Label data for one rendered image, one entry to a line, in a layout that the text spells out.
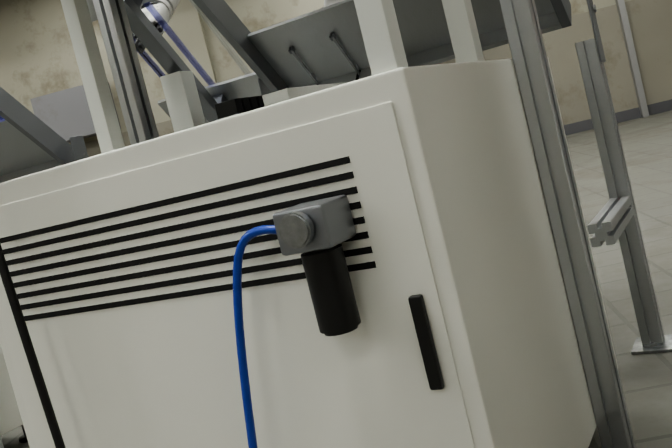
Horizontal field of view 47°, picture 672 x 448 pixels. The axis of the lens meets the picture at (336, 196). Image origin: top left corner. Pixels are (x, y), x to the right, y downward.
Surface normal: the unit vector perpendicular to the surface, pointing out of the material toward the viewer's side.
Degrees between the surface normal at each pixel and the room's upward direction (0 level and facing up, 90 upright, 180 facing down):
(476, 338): 90
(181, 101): 90
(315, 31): 136
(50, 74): 90
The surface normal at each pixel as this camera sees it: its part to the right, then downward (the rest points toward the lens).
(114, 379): -0.46, 0.18
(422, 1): -0.15, 0.81
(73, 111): -0.11, 0.10
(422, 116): 0.86, -0.18
